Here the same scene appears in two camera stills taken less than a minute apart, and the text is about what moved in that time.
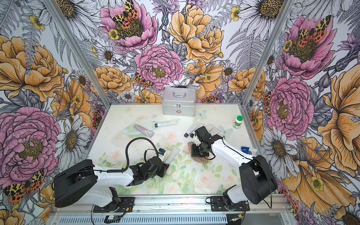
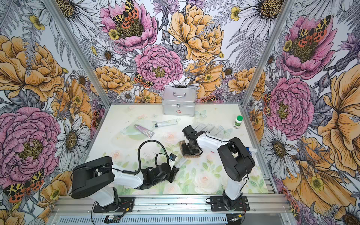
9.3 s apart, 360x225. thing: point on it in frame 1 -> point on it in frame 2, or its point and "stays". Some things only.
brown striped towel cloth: [202, 160] -> [187, 156]
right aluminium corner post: [286, 8] stays
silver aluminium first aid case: [179, 101] stays
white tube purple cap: [209, 127] stays
